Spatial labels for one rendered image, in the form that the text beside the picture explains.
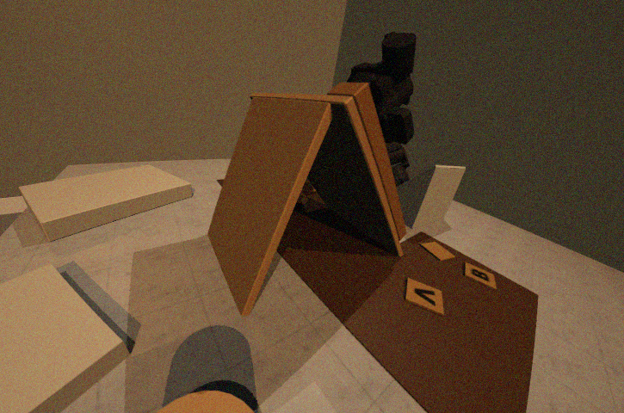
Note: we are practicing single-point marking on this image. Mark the tan letter tile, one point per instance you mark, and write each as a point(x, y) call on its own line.
point(480, 275)
point(425, 296)
point(437, 251)

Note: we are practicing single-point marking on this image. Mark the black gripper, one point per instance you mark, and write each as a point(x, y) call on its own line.
point(400, 127)

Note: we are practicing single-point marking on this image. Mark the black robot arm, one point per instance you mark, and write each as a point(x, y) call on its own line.
point(398, 53)

